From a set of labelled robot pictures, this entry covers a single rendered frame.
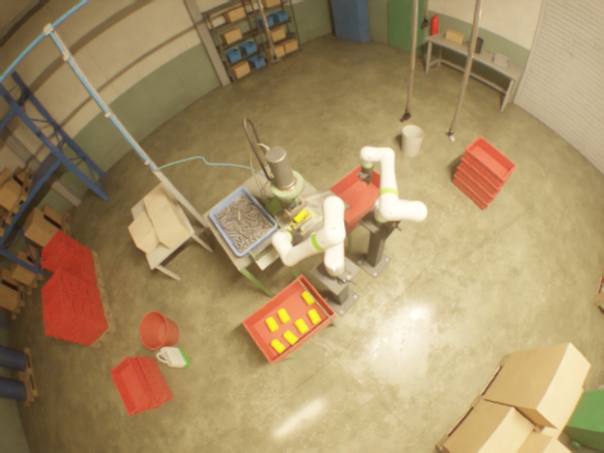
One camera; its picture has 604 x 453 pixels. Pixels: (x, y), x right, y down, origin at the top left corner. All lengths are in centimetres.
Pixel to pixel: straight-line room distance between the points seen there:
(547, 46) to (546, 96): 103
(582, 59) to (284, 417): 693
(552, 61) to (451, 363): 534
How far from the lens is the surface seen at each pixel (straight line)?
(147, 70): 633
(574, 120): 619
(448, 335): 289
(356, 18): 741
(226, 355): 301
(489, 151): 355
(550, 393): 230
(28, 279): 760
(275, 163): 139
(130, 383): 346
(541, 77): 601
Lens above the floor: 269
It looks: 59 degrees down
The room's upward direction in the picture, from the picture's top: 21 degrees counter-clockwise
